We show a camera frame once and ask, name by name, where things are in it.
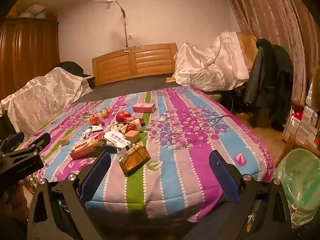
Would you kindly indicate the beige block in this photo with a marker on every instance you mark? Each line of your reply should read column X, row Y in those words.
column 132, row 137

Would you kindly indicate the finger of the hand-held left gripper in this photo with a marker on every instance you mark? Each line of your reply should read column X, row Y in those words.
column 37, row 142
column 15, row 138

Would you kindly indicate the white wall socket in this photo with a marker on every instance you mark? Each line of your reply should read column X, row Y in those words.
column 130, row 36

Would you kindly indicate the dark grey jacket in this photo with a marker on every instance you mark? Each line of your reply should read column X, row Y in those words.
column 257, row 80

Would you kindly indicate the bin with green liner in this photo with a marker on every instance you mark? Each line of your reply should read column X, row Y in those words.
column 300, row 180

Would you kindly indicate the floral striped bedsheet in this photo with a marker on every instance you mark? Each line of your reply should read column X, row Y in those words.
column 175, row 135

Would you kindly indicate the black bag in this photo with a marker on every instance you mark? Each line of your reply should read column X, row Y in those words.
column 73, row 67

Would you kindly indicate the long red white box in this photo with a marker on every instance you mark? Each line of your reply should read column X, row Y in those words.
column 85, row 148

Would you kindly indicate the wooden headboard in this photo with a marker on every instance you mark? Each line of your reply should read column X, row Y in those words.
column 150, row 60

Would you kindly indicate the wooden wardrobe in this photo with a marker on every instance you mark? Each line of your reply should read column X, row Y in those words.
column 30, row 50

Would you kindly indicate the white printed packet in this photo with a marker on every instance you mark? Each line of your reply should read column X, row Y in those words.
column 116, row 141

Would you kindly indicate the red apple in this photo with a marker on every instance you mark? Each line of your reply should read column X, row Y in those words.
column 123, row 116

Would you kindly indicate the metal pole stand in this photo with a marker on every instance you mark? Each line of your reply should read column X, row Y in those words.
column 124, row 25

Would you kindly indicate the person's left hand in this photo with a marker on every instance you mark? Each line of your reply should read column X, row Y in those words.
column 16, row 198

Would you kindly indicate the wooden chair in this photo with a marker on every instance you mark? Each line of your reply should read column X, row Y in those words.
column 290, row 142

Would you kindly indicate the small wooden cube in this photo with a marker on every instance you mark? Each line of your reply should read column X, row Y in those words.
column 65, row 141

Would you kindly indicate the small white satin cover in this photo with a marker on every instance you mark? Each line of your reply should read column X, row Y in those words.
column 42, row 92

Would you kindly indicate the dark grey mattress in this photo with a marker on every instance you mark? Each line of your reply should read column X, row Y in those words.
column 130, row 85

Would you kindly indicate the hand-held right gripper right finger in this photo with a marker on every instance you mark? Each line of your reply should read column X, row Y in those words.
column 223, row 177

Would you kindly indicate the large white satin cover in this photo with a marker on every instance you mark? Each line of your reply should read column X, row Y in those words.
column 207, row 65

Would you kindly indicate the pink patterned curtain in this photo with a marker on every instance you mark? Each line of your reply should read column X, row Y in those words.
column 270, row 17

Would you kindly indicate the small yellow packet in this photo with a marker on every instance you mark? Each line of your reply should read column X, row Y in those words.
column 104, row 112

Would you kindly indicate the dark red box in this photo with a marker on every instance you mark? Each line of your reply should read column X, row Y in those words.
column 138, row 120

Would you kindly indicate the white bundle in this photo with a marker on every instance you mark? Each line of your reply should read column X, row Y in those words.
column 32, row 10

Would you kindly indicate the plastic wrapped bottle pack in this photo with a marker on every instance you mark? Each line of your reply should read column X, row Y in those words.
column 300, row 122

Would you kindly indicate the brown tea box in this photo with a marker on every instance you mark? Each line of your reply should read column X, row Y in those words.
column 133, row 161

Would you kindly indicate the red storage box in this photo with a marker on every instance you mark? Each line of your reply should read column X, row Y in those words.
column 51, row 16

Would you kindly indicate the small white box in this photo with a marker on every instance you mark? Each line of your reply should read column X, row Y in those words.
column 97, row 128

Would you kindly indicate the crumpled patterned wrapper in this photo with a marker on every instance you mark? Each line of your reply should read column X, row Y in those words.
column 117, row 127

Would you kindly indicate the tan cloth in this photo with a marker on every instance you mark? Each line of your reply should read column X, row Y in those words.
column 247, row 47

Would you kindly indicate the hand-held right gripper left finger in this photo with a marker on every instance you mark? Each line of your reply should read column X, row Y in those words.
column 96, row 177

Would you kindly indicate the pink white box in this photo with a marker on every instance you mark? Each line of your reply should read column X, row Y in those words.
column 143, row 108

